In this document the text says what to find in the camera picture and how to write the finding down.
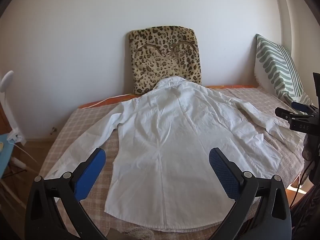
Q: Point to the white long-sleeved shirt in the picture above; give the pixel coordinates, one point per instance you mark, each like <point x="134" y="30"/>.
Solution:
<point x="160" y="135"/>

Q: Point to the white clip-on lamp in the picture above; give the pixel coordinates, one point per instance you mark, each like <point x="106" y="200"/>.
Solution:
<point x="7" y="80"/>

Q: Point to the beige plaid blanket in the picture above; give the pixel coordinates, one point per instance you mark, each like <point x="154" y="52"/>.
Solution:
<point x="85" y="122"/>

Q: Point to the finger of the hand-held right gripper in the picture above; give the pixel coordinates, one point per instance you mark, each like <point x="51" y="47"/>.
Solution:
<point x="301" y="106"/>
<point x="285" y="112"/>

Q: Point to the small wall fixture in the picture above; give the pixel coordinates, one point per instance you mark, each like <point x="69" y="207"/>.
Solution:
<point x="53" y="129"/>

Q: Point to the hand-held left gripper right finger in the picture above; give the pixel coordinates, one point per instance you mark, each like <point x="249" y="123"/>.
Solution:
<point x="223" y="172"/>

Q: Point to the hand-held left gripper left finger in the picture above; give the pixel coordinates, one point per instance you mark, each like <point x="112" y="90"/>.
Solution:
<point x="91" y="170"/>

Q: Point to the leopard print cushion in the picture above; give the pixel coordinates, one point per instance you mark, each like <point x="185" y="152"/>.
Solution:
<point x="162" y="55"/>

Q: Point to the light blue board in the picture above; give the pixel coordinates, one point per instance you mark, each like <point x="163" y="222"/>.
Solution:
<point x="5" y="155"/>

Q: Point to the green and white patterned pillow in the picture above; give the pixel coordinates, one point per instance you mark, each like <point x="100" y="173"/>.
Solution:
<point x="275" y="65"/>

